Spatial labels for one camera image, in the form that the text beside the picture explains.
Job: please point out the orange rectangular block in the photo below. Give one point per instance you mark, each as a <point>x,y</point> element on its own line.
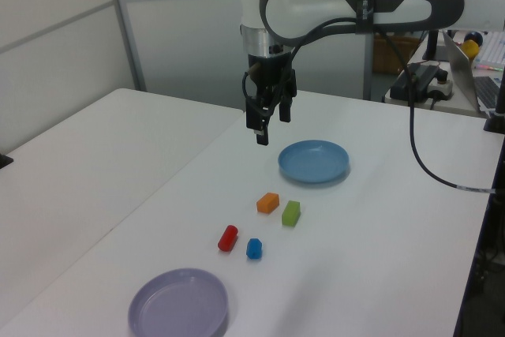
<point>267,203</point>

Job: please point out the grey partition post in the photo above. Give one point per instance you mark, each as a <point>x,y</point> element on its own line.
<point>126,29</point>
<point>368,68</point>

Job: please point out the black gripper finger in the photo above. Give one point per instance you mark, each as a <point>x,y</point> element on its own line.
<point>262,132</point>
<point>285,110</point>

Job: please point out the silver laptop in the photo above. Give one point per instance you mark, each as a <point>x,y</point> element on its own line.
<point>459,68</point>

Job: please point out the yellow ball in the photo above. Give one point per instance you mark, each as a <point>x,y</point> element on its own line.
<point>471,51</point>

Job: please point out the cardboard box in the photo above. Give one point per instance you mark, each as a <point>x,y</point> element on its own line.
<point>388,55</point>

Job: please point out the blue hexagonal block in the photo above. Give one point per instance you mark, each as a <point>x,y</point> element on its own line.
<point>254,249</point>

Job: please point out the green rectangular block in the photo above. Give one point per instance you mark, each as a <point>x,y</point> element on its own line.
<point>290,214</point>

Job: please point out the black monitor stand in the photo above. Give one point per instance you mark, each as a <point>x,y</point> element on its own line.
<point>432,43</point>

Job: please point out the red cylinder block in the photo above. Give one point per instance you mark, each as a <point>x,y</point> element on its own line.
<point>227,238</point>

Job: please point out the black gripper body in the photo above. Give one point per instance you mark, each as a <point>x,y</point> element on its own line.
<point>268,72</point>

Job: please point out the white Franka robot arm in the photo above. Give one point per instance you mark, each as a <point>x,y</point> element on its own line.
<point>300,1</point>

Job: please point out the white backlit keyboard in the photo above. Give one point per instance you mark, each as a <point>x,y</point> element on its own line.
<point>495,51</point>

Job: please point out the purple plate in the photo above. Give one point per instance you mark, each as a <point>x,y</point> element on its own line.
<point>177,305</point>

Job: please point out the blue ball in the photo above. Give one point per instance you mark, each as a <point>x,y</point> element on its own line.
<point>476,36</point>

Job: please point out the blue plate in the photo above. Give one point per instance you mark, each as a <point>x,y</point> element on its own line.
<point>311,163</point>

